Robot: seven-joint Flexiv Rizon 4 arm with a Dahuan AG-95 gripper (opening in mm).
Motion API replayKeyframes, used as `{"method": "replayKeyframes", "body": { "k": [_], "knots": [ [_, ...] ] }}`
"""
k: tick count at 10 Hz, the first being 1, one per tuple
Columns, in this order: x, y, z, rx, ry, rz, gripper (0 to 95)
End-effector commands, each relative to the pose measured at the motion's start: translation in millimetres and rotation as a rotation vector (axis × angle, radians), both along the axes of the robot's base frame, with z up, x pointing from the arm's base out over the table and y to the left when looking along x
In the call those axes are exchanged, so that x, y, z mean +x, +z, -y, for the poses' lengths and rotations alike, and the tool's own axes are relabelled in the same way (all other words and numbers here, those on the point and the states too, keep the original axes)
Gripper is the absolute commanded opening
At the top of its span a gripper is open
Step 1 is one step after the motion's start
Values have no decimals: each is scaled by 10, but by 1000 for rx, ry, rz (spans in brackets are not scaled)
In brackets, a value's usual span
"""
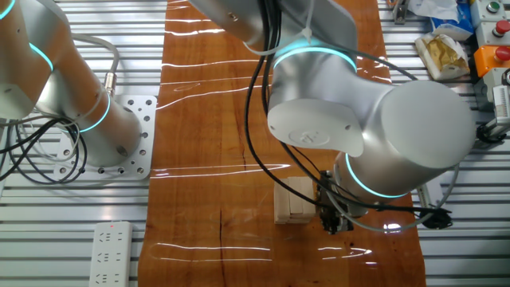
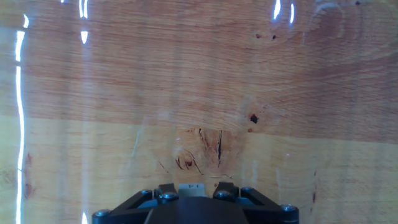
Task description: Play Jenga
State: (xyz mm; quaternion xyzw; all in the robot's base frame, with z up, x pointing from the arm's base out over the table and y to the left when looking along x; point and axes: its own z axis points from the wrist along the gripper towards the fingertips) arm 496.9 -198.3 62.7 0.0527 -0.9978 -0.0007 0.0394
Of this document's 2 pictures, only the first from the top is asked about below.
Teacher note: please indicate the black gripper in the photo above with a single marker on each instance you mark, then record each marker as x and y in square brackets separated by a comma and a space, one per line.
[328, 191]

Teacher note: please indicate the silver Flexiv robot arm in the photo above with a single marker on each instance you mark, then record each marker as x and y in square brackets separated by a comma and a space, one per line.
[418, 131]

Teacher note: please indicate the wood grain vinyl mat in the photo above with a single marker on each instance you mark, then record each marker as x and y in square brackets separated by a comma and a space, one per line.
[199, 119]

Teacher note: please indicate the clear bag with yellow contents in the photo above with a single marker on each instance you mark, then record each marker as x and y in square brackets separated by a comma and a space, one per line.
[442, 56]

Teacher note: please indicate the grey metal box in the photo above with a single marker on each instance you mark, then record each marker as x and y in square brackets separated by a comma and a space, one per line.
[488, 89]

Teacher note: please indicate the orange box with red button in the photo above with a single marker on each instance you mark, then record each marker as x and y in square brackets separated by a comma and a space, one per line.
[484, 61]

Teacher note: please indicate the white power strip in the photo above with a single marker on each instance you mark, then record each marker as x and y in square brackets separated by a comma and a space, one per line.
[111, 255]

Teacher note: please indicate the blue and white bag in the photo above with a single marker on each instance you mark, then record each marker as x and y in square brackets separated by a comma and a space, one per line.
[458, 24]

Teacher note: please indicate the white crumpled paper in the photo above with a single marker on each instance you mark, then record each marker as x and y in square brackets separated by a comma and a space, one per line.
[434, 8]

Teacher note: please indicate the grey box with red button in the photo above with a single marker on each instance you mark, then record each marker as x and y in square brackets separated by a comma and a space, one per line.
[486, 38]

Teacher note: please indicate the grey box with green button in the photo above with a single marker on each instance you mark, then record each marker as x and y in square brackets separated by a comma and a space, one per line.
[480, 16]

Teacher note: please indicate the silver depth camera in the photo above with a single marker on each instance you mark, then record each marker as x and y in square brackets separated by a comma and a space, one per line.
[502, 101]

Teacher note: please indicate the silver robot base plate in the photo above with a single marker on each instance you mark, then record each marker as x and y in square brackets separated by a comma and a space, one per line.
[145, 119]

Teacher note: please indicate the small aluminium bracket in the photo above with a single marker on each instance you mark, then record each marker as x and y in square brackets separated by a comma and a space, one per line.
[400, 14]

